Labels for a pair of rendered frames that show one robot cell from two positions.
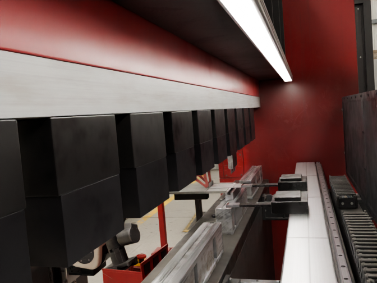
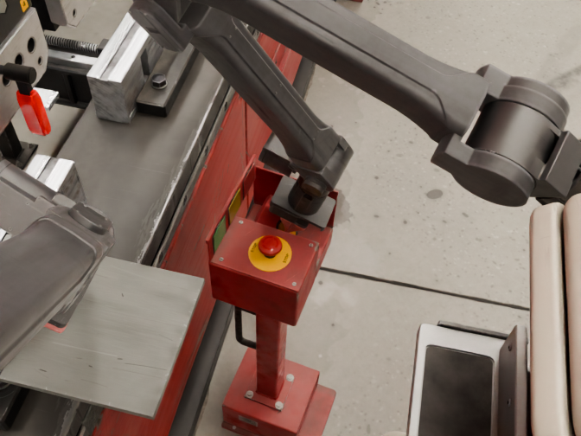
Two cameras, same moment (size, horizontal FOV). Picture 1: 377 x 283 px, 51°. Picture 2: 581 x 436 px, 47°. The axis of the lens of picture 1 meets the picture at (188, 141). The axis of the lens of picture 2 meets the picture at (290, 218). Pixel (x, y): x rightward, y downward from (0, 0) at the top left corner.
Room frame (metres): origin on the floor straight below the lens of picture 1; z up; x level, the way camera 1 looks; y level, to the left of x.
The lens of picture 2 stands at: (2.06, 0.17, 1.70)
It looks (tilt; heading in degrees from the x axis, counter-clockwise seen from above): 53 degrees down; 174
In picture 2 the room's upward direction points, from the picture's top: 3 degrees clockwise
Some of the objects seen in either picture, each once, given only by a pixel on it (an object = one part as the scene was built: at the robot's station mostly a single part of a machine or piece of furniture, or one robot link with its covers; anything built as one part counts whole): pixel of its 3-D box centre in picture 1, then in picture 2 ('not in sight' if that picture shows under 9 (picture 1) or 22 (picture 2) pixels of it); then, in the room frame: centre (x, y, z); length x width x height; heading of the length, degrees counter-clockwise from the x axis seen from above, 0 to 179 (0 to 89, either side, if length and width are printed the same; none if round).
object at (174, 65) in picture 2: not in sight; (179, 54); (1.07, 0.05, 0.89); 0.30 x 0.05 x 0.03; 163
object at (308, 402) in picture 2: not in sight; (280, 400); (1.40, 0.25, 0.06); 0.25 x 0.20 x 0.12; 66
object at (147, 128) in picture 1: (129, 161); not in sight; (0.70, 0.11, 1.24); 0.15 x 0.09 x 0.17; 163
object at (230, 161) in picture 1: (232, 160); not in sight; (1.63, -0.17, 1.11); 0.10 x 0.02 x 0.10; 163
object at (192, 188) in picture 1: (200, 188); (73, 319); (1.67, -0.03, 1.00); 0.26 x 0.18 x 0.01; 73
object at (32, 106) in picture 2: not in sight; (25, 100); (1.50, -0.07, 1.18); 0.04 x 0.02 x 0.10; 73
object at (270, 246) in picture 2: (141, 259); (270, 249); (1.44, 0.21, 0.79); 0.04 x 0.04 x 0.04
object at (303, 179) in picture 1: (273, 182); not in sight; (1.59, -0.33, 1.01); 0.26 x 0.12 x 0.05; 73
